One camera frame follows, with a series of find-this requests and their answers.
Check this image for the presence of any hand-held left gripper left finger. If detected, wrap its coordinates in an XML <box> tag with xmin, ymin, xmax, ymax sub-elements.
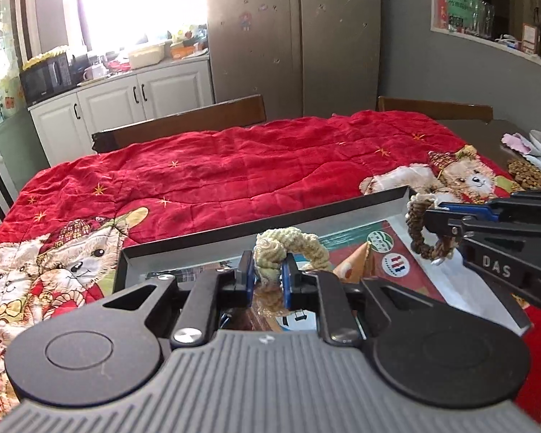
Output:
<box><xmin>101</xmin><ymin>251</ymin><xmax>254</xmax><ymax>348</ymax></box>

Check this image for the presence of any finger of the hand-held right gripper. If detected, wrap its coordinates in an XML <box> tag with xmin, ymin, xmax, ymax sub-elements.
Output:
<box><xmin>424</xmin><ymin>210</ymin><xmax>467</xmax><ymax>246</ymax></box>
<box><xmin>435</xmin><ymin>201</ymin><xmax>501</xmax><ymax>216</ymax></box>

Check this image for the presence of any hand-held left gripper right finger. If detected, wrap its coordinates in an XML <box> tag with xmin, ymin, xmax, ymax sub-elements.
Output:
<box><xmin>282</xmin><ymin>255</ymin><xmax>429</xmax><ymax>347</ymax></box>

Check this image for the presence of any brown crochet scrunchie white trim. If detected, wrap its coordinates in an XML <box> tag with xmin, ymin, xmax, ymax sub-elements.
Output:
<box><xmin>405</xmin><ymin>193</ymin><xmax>456</xmax><ymax>266</ymax></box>

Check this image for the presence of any cream crochet scrunchie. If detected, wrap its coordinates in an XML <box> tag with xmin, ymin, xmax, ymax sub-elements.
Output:
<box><xmin>254</xmin><ymin>229</ymin><xmax>332</xmax><ymax>317</ymax></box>

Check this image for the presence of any shallow black cardboard box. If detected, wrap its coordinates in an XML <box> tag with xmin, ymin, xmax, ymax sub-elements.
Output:
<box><xmin>117</xmin><ymin>185</ymin><xmax>533</xmax><ymax>339</ymax></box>

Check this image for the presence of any orange triangular snack packet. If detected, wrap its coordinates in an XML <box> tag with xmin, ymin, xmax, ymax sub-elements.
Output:
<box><xmin>333</xmin><ymin>240</ymin><xmax>374</xmax><ymax>285</ymax></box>

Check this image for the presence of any brown woven coaster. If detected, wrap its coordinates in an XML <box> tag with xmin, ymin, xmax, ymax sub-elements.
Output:
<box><xmin>506</xmin><ymin>159</ymin><xmax>541</xmax><ymax>191</ymax></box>

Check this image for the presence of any pink cloth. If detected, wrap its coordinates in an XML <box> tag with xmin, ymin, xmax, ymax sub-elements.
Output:
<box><xmin>502</xmin><ymin>132</ymin><xmax>532</xmax><ymax>153</ymax></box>

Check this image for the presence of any brown wooden chair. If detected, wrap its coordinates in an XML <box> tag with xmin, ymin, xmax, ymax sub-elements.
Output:
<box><xmin>377</xmin><ymin>96</ymin><xmax>494</xmax><ymax>122</ymax></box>

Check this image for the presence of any red bear printed blanket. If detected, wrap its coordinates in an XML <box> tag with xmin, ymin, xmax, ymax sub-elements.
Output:
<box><xmin>0</xmin><ymin>110</ymin><xmax>541</xmax><ymax>420</ymax></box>

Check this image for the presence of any dark wooden chair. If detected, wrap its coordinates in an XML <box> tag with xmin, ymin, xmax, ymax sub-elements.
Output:
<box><xmin>91</xmin><ymin>95</ymin><xmax>267</xmax><ymax>152</ymax></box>

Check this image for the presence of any small red framed card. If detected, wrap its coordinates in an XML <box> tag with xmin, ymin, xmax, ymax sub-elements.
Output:
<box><xmin>521</xmin><ymin>23</ymin><xmax>538</xmax><ymax>55</ymax></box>

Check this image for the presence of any clear drinking glasses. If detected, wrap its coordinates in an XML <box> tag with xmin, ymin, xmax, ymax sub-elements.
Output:
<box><xmin>466</xmin><ymin>0</ymin><xmax>497</xmax><ymax>40</ymax></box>

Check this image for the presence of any white kitchen cabinet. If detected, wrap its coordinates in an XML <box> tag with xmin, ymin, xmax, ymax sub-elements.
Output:
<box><xmin>28</xmin><ymin>56</ymin><xmax>216</xmax><ymax>167</ymax></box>

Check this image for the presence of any steel double door fridge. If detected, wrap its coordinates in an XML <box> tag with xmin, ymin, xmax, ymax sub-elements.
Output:
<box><xmin>204</xmin><ymin>0</ymin><xmax>382</xmax><ymax>120</ymax></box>

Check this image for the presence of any orange food container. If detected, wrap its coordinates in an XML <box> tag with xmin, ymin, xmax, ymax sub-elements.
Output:
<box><xmin>169</xmin><ymin>42</ymin><xmax>208</xmax><ymax>60</ymax></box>

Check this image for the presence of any cream plastic container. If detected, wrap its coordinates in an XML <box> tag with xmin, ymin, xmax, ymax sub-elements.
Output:
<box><xmin>127</xmin><ymin>44</ymin><xmax>166</xmax><ymax>71</ymax></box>

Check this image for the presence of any black microwave oven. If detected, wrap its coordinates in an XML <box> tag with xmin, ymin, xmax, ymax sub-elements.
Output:
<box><xmin>19</xmin><ymin>52</ymin><xmax>74</xmax><ymax>105</ymax></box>

